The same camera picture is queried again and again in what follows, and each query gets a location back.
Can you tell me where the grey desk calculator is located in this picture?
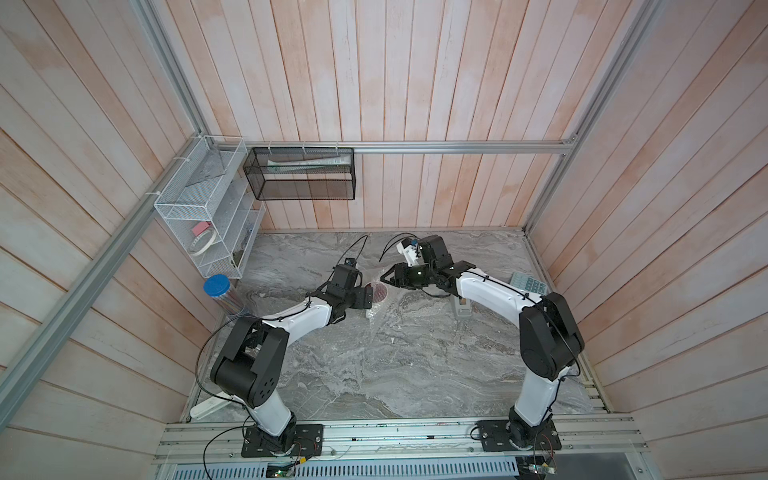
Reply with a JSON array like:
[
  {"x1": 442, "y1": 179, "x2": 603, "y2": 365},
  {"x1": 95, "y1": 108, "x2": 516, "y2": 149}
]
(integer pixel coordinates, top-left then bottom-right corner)
[{"x1": 510, "y1": 271, "x2": 550, "y2": 295}]

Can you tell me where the white tape roll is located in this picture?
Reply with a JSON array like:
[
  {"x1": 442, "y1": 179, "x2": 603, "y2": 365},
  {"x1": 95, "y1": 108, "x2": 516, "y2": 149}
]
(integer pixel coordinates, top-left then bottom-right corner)
[{"x1": 188, "y1": 228, "x2": 218, "y2": 258}]

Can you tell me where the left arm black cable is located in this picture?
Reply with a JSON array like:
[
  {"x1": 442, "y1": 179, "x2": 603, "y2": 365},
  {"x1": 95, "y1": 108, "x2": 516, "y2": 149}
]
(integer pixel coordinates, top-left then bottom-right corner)
[{"x1": 194, "y1": 233, "x2": 370, "y2": 480}]

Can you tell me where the ruler in black basket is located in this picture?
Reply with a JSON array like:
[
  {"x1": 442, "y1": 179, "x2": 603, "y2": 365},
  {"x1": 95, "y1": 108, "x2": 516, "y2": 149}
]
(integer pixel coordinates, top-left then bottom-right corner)
[{"x1": 266, "y1": 155, "x2": 353, "y2": 174}]

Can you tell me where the white wire mesh shelf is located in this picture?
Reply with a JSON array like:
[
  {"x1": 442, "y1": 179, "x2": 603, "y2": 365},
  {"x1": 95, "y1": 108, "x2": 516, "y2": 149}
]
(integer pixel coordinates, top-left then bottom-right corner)
[{"x1": 154, "y1": 135, "x2": 266, "y2": 279}]

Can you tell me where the white tape dispenser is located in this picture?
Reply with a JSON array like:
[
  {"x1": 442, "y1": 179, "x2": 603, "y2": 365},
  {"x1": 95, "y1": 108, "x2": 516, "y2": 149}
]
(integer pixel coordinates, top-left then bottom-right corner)
[{"x1": 452, "y1": 297, "x2": 473, "y2": 320}]

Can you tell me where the aluminium mounting rail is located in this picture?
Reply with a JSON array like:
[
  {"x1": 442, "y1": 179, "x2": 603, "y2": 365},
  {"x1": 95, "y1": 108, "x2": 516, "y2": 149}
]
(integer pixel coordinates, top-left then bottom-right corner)
[{"x1": 152, "y1": 414, "x2": 650, "y2": 465}]

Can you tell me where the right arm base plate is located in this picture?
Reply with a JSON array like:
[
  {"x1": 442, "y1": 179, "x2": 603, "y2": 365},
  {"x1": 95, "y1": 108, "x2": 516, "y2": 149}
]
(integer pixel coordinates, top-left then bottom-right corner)
[{"x1": 476, "y1": 417, "x2": 562, "y2": 452}]

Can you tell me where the pink eraser block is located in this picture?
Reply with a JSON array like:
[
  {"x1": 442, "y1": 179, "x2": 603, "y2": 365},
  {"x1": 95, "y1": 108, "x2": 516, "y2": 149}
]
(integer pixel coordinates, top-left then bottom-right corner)
[{"x1": 191, "y1": 221, "x2": 211, "y2": 237}]

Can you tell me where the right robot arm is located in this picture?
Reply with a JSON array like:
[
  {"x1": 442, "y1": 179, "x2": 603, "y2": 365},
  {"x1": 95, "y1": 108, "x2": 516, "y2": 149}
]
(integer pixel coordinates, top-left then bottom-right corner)
[{"x1": 380, "y1": 234, "x2": 585, "y2": 450}]

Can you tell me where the blue lid straw jar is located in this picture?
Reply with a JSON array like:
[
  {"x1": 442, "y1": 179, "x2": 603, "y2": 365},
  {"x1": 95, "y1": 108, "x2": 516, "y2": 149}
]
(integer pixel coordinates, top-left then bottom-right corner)
[{"x1": 203, "y1": 274, "x2": 247, "y2": 316}]

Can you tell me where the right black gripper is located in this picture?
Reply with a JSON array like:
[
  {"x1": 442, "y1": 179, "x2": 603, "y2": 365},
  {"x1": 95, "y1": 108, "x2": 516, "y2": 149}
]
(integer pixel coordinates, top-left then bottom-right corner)
[{"x1": 380, "y1": 264, "x2": 438, "y2": 290}]

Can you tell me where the white power strip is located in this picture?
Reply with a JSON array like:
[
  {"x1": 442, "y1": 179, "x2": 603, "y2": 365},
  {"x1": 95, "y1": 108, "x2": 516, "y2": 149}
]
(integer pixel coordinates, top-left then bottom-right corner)
[{"x1": 189, "y1": 396, "x2": 232, "y2": 420}]

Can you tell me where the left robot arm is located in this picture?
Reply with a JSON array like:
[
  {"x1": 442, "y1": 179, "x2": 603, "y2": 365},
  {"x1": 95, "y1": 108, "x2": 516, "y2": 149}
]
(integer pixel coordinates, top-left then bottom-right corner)
[{"x1": 210, "y1": 257, "x2": 373, "y2": 438}]

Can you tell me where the white mug red inside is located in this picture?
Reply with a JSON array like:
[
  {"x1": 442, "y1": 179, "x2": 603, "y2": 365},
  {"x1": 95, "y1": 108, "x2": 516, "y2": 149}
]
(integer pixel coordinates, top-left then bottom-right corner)
[{"x1": 371, "y1": 282, "x2": 388, "y2": 304}]

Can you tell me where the black wire mesh basket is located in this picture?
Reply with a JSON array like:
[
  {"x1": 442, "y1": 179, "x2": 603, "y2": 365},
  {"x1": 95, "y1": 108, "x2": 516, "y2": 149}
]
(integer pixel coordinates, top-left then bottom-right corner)
[{"x1": 243, "y1": 148, "x2": 357, "y2": 201}]

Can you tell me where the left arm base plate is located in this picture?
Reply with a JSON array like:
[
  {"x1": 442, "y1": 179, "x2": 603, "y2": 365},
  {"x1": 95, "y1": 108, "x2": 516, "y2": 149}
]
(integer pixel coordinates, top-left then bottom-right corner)
[{"x1": 241, "y1": 424, "x2": 324, "y2": 459}]

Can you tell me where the aluminium frame horizontal bar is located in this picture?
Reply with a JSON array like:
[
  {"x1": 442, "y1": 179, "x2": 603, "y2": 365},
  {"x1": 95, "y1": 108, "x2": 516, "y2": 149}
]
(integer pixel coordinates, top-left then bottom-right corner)
[{"x1": 244, "y1": 140, "x2": 576, "y2": 155}]

